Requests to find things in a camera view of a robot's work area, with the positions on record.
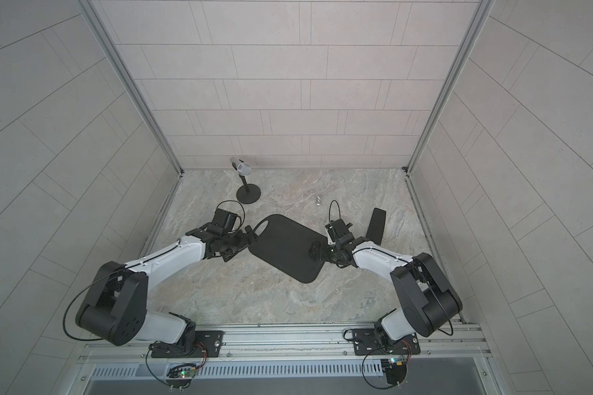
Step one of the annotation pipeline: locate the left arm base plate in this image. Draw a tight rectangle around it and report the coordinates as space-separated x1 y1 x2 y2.
149 331 225 359

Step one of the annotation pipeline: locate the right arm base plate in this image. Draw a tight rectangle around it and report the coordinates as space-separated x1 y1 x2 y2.
343 329 421 356

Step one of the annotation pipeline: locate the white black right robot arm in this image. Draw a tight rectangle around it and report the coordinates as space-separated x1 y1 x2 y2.
309 237 463 342

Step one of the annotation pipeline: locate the right circuit board with wires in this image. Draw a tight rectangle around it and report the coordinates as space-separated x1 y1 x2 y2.
360 347 413 391

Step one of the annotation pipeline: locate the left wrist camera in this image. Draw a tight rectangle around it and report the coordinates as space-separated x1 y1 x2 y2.
212 208 240 232

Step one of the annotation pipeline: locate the left circuit board with wires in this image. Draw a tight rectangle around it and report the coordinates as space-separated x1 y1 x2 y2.
145 342 209 392

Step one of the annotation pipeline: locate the black cutting board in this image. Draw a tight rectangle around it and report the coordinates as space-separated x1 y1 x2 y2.
248 214 328 284

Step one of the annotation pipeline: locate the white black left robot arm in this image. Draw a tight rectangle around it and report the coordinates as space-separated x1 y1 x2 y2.
75 224 257 346

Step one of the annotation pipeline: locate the aluminium rail frame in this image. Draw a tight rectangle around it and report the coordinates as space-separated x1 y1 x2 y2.
77 319 492 364

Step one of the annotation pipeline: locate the circuit board with wires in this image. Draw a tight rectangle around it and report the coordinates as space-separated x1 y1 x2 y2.
145 342 209 392
360 347 413 391

